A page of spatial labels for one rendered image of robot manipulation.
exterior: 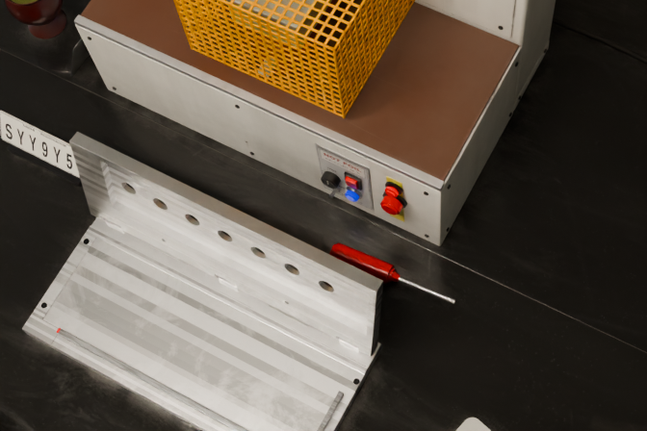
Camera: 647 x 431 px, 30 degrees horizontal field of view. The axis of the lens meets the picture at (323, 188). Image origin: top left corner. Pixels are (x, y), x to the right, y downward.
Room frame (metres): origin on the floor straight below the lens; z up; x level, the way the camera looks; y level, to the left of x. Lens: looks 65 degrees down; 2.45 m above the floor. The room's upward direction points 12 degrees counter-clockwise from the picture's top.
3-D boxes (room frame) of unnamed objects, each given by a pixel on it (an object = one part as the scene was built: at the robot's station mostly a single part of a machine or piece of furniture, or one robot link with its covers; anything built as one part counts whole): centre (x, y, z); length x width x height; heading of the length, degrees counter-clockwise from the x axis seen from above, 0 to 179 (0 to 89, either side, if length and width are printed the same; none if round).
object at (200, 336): (0.53, 0.20, 0.92); 0.44 x 0.21 x 0.04; 50
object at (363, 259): (0.56, -0.07, 0.91); 0.18 x 0.03 x 0.03; 54
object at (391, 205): (0.62, -0.08, 1.01); 0.03 x 0.02 x 0.03; 50
